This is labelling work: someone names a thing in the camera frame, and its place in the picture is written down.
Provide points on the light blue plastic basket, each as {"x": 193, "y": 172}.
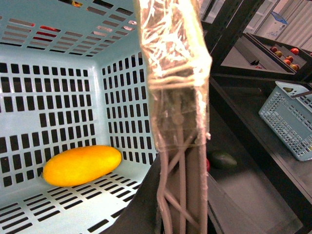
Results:
{"x": 72, "y": 75}

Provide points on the red apple near gripper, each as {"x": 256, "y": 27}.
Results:
{"x": 207, "y": 165}

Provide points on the dark green avocado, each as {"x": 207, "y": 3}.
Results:
{"x": 222, "y": 160}

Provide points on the yellow mango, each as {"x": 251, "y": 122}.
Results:
{"x": 81, "y": 165}

